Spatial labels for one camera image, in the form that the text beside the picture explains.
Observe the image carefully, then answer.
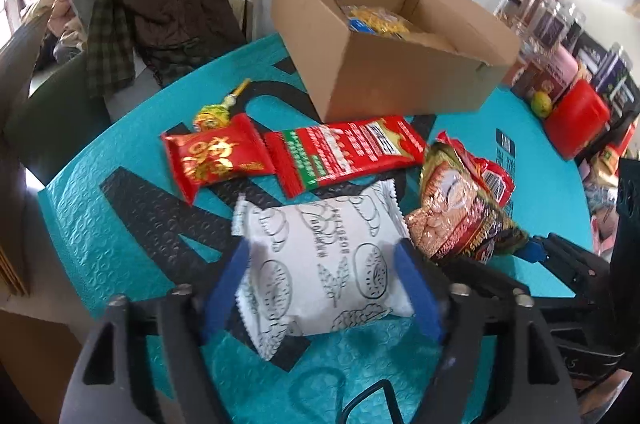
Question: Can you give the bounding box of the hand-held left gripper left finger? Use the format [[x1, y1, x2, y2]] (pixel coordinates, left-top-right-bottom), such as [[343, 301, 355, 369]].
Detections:
[[59, 238, 251, 424]]

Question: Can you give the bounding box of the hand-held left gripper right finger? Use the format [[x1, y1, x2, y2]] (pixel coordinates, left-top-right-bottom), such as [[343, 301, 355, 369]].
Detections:
[[392, 238, 583, 424]]

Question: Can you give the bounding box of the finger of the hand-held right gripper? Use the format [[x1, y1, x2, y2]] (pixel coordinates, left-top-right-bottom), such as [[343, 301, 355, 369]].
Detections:
[[440, 260, 532, 299], [515, 233, 613, 305]]

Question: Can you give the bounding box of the brown red peanut packet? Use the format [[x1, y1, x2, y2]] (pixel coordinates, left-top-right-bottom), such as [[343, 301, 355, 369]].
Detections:
[[404, 131, 531, 265]]

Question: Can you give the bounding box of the white printed snack packet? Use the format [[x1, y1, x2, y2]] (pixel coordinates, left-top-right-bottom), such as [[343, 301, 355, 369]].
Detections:
[[231, 179, 416, 361]]

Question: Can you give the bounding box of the red gold-print snack packet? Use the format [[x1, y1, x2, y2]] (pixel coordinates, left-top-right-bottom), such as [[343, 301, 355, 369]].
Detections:
[[160, 113, 276, 205]]

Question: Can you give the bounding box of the red green snack packet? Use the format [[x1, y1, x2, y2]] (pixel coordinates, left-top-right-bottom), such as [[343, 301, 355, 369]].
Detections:
[[262, 115, 428, 199]]

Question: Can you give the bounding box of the yellow lollipop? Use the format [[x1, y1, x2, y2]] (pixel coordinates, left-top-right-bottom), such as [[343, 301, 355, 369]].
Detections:
[[192, 78, 252, 133]]

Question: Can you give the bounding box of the cardboard box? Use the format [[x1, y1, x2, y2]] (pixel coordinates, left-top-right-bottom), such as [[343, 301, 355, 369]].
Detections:
[[264, 0, 521, 123]]

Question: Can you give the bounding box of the clear waffle packet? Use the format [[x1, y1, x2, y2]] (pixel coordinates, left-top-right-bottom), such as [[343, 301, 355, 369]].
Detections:
[[342, 4, 413, 37]]

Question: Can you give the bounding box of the pile of small packets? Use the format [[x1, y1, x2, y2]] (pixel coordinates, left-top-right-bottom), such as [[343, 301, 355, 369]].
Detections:
[[582, 144, 623, 255]]

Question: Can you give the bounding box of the red bottle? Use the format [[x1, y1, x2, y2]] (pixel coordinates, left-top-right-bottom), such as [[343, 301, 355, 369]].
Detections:
[[542, 78, 613, 161]]

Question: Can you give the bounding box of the green lime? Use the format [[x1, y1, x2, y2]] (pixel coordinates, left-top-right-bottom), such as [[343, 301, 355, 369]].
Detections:
[[530, 90, 553, 119]]

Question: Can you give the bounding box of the teal bubble mat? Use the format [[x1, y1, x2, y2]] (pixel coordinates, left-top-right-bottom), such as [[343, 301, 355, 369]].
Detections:
[[37, 31, 596, 424]]

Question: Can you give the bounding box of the pink bottle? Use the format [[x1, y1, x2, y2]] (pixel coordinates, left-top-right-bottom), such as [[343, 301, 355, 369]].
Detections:
[[525, 44, 581, 104]]

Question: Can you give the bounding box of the large cardboard sheet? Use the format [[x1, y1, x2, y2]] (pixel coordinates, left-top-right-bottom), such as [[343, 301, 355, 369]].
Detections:
[[0, 309, 86, 424]]

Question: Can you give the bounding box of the white quilted seat cushion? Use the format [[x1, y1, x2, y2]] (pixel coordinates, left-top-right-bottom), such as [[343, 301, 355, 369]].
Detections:
[[107, 48, 191, 125]]

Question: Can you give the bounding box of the row of clear spice jars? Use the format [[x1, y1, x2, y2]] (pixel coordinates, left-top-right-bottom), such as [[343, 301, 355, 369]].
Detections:
[[492, 0, 640, 125]]

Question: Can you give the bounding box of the dark green sofa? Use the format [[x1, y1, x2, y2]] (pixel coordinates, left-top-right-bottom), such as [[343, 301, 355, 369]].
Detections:
[[2, 54, 113, 177]]

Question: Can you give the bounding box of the pile of beige bedding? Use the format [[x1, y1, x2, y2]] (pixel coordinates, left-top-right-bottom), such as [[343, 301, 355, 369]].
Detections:
[[20, 0, 88, 64]]

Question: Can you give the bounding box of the black cable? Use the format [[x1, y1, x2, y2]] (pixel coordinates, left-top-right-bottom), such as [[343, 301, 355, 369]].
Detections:
[[340, 379, 401, 424]]

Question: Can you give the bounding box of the white leaning picture frame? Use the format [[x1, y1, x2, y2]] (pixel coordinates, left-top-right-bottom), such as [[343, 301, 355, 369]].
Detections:
[[222, 0, 276, 44]]

